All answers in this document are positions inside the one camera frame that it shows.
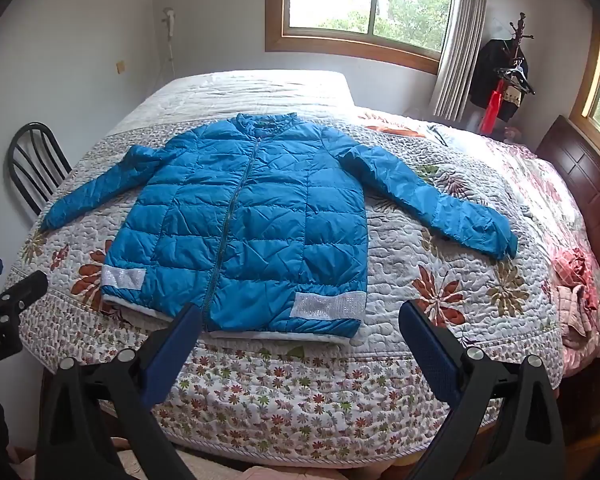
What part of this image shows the floral quilt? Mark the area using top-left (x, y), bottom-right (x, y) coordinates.
top-left (5, 109), bottom-right (600, 466)

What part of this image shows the black metal chair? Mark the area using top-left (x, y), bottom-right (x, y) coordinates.
top-left (7, 121), bottom-right (74, 217)

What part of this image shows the dark hanging jacket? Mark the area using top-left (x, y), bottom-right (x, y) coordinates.
top-left (468, 38), bottom-right (530, 122)

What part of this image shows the pink crumpled cloth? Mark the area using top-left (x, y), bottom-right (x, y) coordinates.
top-left (550, 247), bottom-right (600, 352)

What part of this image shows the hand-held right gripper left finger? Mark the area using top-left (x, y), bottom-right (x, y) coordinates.
top-left (35, 302), bottom-right (203, 480)

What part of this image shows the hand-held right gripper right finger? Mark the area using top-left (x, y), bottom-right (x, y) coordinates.
top-left (398, 300), bottom-right (566, 480)

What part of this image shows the blue puffer jacket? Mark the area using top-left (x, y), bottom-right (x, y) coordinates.
top-left (40, 112), bottom-right (519, 339)

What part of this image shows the wooden coat rack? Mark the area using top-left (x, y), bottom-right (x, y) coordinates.
top-left (499, 12), bottom-right (537, 97)

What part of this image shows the white quilted bedspread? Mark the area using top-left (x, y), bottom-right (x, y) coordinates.
top-left (114, 69), bottom-right (357, 128)

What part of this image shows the grey pleated curtain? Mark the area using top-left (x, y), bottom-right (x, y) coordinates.
top-left (431, 0), bottom-right (492, 122)

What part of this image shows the red bag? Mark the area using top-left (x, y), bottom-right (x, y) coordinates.
top-left (479, 80), bottom-right (507, 137)

